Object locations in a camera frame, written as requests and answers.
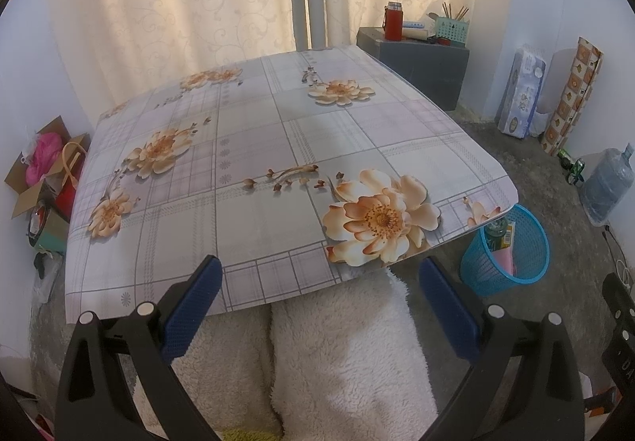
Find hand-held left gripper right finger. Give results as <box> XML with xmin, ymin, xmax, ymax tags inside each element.
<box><xmin>418</xmin><ymin>255</ymin><xmax>586</xmax><ymax>441</ymax></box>

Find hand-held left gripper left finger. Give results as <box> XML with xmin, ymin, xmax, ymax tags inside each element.
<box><xmin>56</xmin><ymin>255</ymin><xmax>223</xmax><ymax>441</ymax></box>

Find blue mesh waste basket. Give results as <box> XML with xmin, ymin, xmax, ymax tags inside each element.
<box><xmin>460</xmin><ymin>204</ymin><xmax>550</xmax><ymax>298</ymax></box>

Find white fleece pants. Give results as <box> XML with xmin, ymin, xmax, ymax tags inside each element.
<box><xmin>134</xmin><ymin>267</ymin><xmax>438</xmax><ymax>441</ymax></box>

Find large water jug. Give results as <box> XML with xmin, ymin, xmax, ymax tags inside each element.
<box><xmin>580</xmin><ymin>142</ymin><xmax>635</xmax><ymax>226</ymax></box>

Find teal box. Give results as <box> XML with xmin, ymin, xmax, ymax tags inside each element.
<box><xmin>35</xmin><ymin>213</ymin><xmax>68</xmax><ymax>254</ymax></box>

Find floral tablecloth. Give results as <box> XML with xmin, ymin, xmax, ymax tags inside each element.
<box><xmin>64</xmin><ymin>44</ymin><xmax>520</xmax><ymax>326</ymax></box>

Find cardboard box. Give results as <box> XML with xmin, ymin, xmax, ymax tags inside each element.
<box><xmin>5</xmin><ymin>116</ymin><xmax>90</xmax><ymax>220</ymax></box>

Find pink plastic bag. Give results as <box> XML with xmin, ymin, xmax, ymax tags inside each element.
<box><xmin>26</xmin><ymin>132</ymin><xmax>63</xmax><ymax>185</ymax></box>

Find pack of tissue rolls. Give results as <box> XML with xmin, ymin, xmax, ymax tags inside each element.
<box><xmin>497</xmin><ymin>44</ymin><xmax>547</xmax><ymax>140</ymax></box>

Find grey cabinet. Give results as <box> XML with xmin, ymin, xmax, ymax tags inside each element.
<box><xmin>357</xmin><ymin>27</ymin><xmax>470</xmax><ymax>113</ymax></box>

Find patterned paper roll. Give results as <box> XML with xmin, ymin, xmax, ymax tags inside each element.
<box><xmin>540</xmin><ymin>37</ymin><xmax>604</xmax><ymax>157</ymax></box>

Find teal perforated holder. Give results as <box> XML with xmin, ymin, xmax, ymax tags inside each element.
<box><xmin>435</xmin><ymin>17</ymin><xmax>470</xmax><ymax>48</ymax></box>

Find red thermos flask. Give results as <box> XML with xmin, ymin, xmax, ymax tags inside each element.
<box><xmin>383</xmin><ymin>1</ymin><xmax>404</xmax><ymax>42</ymax></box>

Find wooden sticks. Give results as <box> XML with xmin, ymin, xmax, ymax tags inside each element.
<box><xmin>441</xmin><ymin>2</ymin><xmax>470</xmax><ymax>22</ymax></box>

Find white cable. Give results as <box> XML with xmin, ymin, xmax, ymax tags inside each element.
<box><xmin>602</xmin><ymin>224</ymin><xmax>635</xmax><ymax>284</ymax></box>

